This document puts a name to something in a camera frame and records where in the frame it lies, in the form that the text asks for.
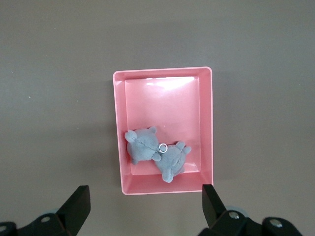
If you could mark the grey plush toy with keyring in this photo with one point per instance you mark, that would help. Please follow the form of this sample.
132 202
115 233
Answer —
172 162

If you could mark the brown table cover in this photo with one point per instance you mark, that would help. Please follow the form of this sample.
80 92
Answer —
49 73

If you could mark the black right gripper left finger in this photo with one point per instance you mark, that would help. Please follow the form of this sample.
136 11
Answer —
73 211

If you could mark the pink plastic box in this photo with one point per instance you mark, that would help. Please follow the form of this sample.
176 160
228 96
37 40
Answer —
160 103

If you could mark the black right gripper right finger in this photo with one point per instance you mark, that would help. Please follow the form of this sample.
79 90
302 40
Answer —
216 214

